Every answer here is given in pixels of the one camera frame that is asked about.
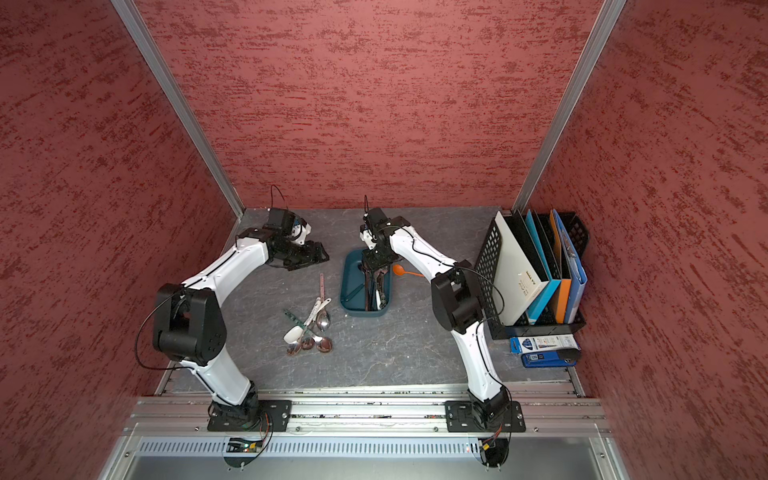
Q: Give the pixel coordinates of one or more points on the aluminium corner post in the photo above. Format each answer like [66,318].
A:
[604,24]
[135,25]

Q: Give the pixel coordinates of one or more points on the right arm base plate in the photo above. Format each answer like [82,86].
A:
[467,417]

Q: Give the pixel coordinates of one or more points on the black mesh file rack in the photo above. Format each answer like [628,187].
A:
[486,266]

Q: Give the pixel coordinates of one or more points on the right aluminium corner post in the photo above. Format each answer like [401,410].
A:
[604,24]

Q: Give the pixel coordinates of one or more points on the blue box under rack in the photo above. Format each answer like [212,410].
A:
[553,351]

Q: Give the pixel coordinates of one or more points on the gold spoon green handle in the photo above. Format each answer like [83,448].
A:
[354,293]

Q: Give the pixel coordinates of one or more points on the white folder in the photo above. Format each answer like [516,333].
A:
[516,275]

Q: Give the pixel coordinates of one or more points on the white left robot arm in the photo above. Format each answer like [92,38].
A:
[188,325]

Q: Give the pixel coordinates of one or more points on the left aluminium corner post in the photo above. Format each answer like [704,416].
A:
[135,25]

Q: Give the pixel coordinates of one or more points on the green patterned spoon handle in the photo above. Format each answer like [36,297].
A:
[298,323]

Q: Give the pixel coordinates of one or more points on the orange plastic spoon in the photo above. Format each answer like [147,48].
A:
[399,270]

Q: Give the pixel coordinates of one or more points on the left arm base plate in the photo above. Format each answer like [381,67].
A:
[263,415]

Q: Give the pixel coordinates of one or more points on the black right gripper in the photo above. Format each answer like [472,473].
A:
[374,263]

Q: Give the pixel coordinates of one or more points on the teal plastic storage box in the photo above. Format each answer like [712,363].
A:
[364,304]

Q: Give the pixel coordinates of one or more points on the blue binder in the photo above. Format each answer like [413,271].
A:
[579,278]

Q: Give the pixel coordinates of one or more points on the orange folder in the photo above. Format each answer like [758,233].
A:
[559,300]

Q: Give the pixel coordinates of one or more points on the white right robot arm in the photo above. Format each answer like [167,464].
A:
[457,303]

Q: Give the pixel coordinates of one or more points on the aluminium front rail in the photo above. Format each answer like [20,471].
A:
[431,414]

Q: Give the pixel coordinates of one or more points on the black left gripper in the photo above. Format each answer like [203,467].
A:
[309,258]

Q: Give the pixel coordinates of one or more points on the teal folder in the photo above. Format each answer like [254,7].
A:
[540,310]

